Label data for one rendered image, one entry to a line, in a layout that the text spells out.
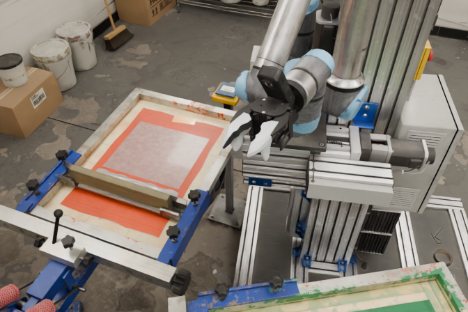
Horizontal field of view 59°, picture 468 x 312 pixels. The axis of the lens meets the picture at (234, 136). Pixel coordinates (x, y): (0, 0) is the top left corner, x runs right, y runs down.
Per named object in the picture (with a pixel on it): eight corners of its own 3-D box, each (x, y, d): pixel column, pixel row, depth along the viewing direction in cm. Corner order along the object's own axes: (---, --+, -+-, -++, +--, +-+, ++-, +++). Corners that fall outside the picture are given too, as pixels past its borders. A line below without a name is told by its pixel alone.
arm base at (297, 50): (315, 40, 181) (319, 19, 175) (315, 58, 170) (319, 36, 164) (281, 37, 183) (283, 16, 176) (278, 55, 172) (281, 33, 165)
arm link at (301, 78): (316, 72, 84) (281, 65, 88) (306, 83, 82) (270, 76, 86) (316, 103, 89) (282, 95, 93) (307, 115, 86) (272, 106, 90)
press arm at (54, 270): (67, 252, 134) (63, 243, 131) (83, 258, 133) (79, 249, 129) (30, 300, 122) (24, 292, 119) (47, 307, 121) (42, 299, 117)
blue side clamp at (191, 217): (198, 198, 157) (196, 186, 152) (209, 202, 156) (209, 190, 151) (159, 265, 136) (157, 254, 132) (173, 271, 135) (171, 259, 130)
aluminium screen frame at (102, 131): (137, 93, 204) (136, 87, 201) (249, 120, 188) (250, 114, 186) (24, 216, 149) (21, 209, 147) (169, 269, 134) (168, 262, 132)
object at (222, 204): (220, 193, 279) (216, 74, 215) (251, 203, 274) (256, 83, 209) (207, 219, 264) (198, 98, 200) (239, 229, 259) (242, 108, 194)
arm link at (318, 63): (333, 83, 97) (340, 51, 91) (314, 108, 90) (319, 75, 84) (303, 72, 100) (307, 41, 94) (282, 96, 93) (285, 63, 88)
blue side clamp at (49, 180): (74, 161, 171) (70, 148, 167) (85, 164, 170) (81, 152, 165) (24, 216, 151) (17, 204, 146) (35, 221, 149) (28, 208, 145)
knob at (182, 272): (175, 273, 130) (173, 260, 125) (192, 279, 129) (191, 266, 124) (164, 294, 125) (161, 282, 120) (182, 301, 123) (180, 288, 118)
